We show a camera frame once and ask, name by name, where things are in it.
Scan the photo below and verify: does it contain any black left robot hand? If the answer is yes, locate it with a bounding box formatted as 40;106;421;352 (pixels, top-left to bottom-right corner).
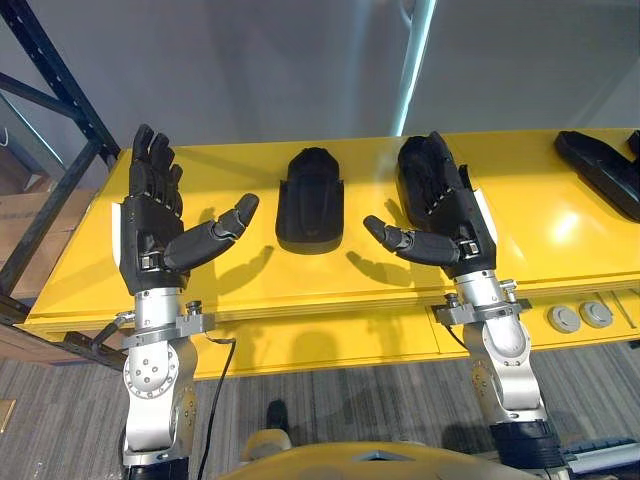
111;123;261;297

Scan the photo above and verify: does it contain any dark robot foot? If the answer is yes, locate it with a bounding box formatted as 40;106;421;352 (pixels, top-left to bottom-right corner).
266;399;290;431

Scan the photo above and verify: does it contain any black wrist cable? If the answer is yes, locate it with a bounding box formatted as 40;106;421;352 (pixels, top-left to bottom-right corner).
194;336;237;480

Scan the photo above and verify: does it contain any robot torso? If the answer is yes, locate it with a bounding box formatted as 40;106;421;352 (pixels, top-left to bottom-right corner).
238;428;507;480

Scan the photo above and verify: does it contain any tan flat floor object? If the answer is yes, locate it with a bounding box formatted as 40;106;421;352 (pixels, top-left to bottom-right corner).
0;397;17;434

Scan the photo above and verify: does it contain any black metal rack frame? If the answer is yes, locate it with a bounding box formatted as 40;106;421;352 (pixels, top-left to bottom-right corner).
0;0;128;372

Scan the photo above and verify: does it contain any pale upright post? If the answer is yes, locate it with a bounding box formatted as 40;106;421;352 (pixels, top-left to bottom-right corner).
388;0;438;137

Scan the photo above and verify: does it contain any brown cardboard box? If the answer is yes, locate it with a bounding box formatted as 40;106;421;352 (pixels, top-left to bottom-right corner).
0;187;97;301

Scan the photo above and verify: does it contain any grey blue floor object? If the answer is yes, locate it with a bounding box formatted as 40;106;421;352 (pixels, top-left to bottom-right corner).
563;436;640;476

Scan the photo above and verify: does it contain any yellow shelf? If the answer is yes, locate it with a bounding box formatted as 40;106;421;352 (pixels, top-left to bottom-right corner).
14;127;640;382

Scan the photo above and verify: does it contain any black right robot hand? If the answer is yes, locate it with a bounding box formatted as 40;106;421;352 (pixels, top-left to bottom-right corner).
363;130;499;279

